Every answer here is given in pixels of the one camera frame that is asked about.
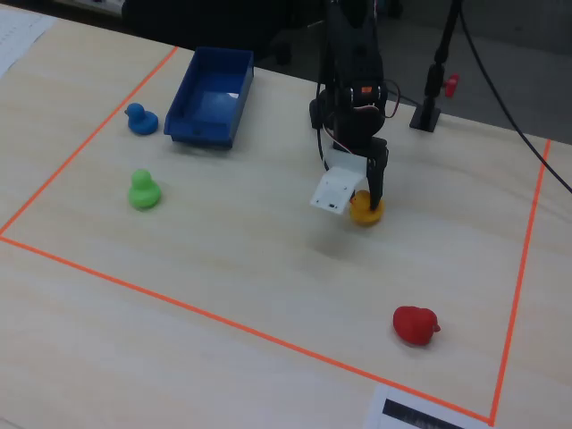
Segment blue rubber duck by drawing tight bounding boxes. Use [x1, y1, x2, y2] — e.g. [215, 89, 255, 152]
[124, 102, 160, 136]

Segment yellow rubber duck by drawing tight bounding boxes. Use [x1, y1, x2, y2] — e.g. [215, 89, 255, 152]
[348, 189, 386, 227]

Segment red white servo wires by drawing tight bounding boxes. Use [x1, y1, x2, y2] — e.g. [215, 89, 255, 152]
[325, 79, 402, 156]

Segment red rubber duck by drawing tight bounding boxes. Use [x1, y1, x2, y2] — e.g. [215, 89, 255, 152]
[392, 305, 442, 347]

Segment white paper sheet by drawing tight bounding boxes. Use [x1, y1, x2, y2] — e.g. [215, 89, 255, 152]
[0, 8, 58, 80]

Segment black office chair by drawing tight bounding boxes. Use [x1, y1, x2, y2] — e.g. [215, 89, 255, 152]
[249, 0, 330, 66]

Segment black camera stand pole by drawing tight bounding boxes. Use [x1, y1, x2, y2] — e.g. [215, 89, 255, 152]
[408, 0, 464, 132]

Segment green rubber duck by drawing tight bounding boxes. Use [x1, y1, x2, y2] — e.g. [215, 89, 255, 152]
[128, 168, 163, 211]

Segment white paper with black print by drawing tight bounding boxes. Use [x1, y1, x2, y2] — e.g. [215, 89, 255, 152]
[361, 383, 492, 429]

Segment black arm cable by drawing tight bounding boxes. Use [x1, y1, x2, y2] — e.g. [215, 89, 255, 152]
[314, 44, 328, 162]

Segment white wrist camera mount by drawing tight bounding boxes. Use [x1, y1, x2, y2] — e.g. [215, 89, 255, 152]
[308, 143, 368, 216]

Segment orange tape strip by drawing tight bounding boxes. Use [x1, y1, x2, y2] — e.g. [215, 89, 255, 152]
[488, 139, 552, 425]
[0, 46, 180, 237]
[0, 235, 495, 425]

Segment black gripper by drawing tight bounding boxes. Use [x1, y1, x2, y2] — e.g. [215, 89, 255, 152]
[331, 103, 390, 212]

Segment blue plastic bin box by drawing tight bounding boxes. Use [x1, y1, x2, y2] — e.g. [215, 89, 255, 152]
[163, 46, 256, 151]

